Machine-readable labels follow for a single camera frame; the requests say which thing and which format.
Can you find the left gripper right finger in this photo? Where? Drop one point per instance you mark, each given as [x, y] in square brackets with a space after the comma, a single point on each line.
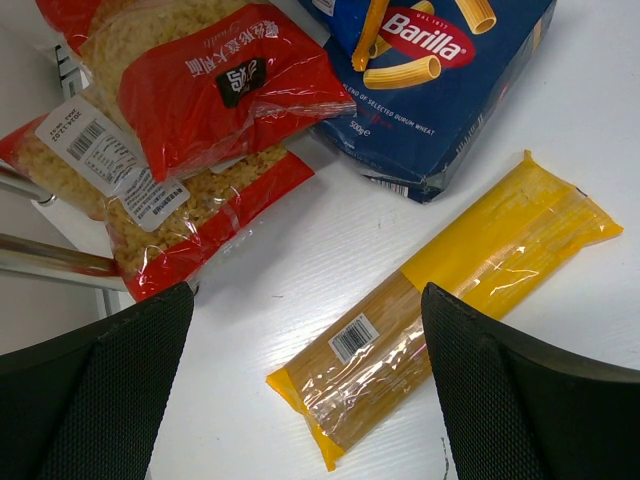
[516, 407]

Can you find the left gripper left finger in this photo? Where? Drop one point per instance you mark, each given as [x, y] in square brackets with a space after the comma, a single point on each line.
[88, 404]

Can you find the blue orange pasta bag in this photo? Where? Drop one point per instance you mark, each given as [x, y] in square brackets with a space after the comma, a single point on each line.
[375, 12]

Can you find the yellow spaghetti pack left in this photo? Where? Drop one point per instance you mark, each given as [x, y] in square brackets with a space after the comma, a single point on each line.
[510, 241]

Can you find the red macaroni bag with label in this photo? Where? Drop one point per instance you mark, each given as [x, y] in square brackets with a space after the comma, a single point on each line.
[161, 233]

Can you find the blue Barilla rigatoni box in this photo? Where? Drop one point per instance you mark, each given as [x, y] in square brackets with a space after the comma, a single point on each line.
[435, 72]

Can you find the red macaroni bag upper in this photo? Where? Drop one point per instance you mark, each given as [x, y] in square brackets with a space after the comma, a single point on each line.
[201, 82]

